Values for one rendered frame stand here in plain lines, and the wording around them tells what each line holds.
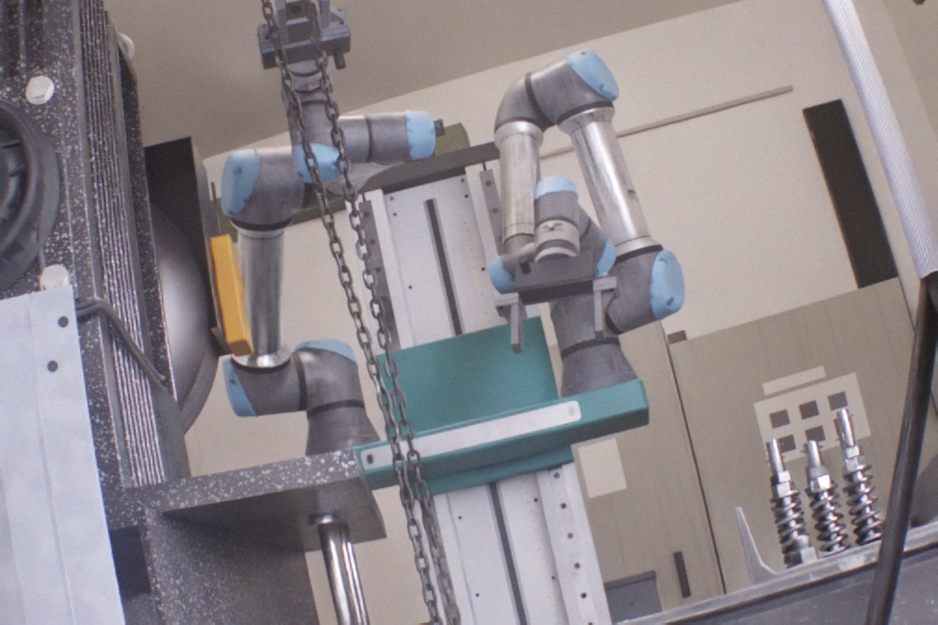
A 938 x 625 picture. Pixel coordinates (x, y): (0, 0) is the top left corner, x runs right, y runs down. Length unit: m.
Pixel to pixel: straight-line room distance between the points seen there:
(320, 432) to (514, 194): 0.57
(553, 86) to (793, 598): 1.61
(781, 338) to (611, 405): 1.91
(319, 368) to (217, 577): 1.20
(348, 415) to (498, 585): 0.46
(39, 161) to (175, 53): 3.07
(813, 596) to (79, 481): 0.66
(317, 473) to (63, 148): 0.46
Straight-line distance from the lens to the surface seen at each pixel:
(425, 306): 2.86
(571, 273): 2.23
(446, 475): 2.69
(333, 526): 1.54
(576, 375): 2.56
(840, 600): 1.21
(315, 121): 2.06
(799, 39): 4.99
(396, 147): 2.09
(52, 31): 1.61
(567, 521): 2.69
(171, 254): 1.94
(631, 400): 2.52
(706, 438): 4.32
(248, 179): 2.40
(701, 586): 4.27
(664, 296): 2.53
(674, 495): 4.30
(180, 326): 1.90
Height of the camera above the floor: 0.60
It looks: 19 degrees up
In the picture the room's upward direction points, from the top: 13 degrees counter-clockwise
